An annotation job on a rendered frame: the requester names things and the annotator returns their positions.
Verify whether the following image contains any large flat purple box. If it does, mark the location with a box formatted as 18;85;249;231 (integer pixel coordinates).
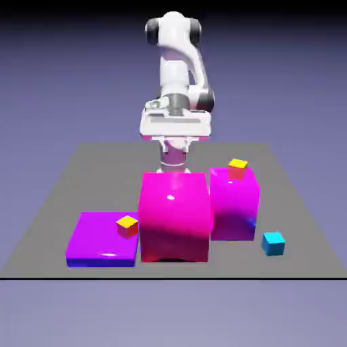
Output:
64;211;141;269

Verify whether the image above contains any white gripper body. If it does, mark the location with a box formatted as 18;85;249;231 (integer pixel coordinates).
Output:
139;108;213;142

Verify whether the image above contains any small cyan cube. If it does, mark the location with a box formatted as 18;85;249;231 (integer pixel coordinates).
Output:
261;231;286;258

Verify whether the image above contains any small yellow cube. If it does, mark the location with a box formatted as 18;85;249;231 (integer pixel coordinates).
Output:
115;215;140;240
227;158;249;182

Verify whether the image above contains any large pink box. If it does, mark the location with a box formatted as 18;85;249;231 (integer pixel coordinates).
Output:
138;171;214;264

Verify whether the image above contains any large magenta box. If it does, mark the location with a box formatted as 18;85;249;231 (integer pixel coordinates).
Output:
209;167;262;242

